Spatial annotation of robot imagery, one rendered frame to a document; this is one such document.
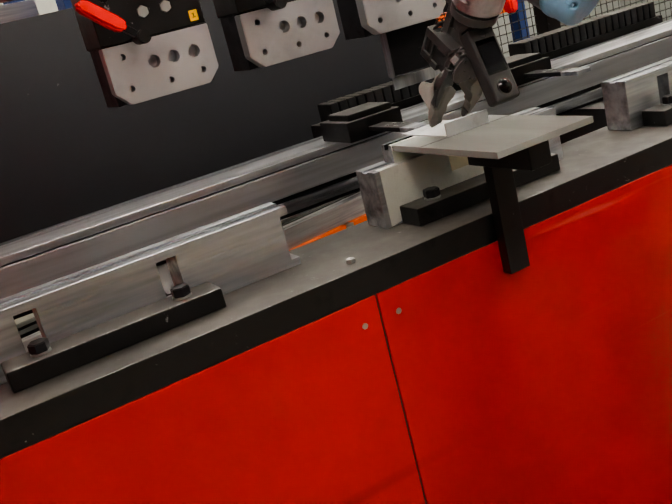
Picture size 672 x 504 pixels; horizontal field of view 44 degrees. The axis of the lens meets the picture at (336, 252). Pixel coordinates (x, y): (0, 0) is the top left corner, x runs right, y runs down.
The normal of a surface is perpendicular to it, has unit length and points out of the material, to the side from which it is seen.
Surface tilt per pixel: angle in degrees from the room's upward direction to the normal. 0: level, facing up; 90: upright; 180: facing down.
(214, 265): 90
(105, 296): 90
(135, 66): 90
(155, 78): 90
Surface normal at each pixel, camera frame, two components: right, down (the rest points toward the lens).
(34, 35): 0.48, 0.14
